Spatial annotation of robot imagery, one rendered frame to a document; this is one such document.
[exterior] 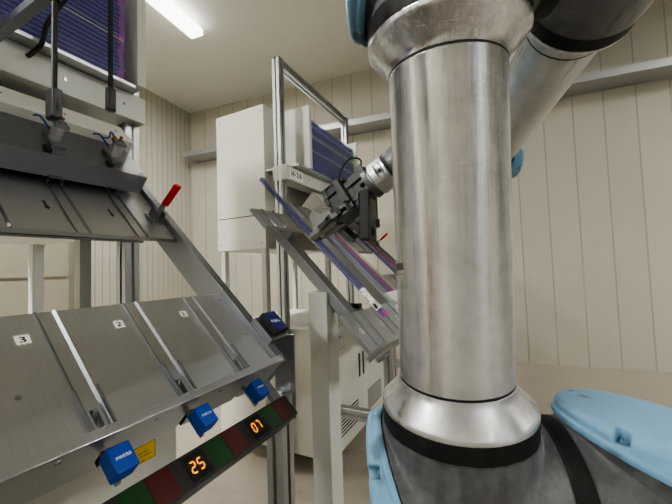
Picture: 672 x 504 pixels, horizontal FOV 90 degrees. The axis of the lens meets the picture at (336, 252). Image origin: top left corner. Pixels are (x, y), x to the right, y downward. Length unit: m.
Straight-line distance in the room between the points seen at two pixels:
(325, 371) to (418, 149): 0.78
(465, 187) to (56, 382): 0.47
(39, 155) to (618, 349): 3.66
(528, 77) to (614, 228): 3.17
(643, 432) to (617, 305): 3.28
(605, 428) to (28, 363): 0.55
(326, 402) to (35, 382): 0.66
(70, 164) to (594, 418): 0.87
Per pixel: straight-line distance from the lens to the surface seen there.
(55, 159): 0.85
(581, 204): 3.54
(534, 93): 0.46
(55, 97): 0.69
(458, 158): 0.24
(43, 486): 0.49
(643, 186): 3.69
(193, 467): 0.51
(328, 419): 1.00
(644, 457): 0.31
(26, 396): 0.50
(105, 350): 0.56
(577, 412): 0.33
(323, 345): 0.94
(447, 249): 0.23
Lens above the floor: 0.89
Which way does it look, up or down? 3 degrees up
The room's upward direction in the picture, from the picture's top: 2 degrees counter-clockwise
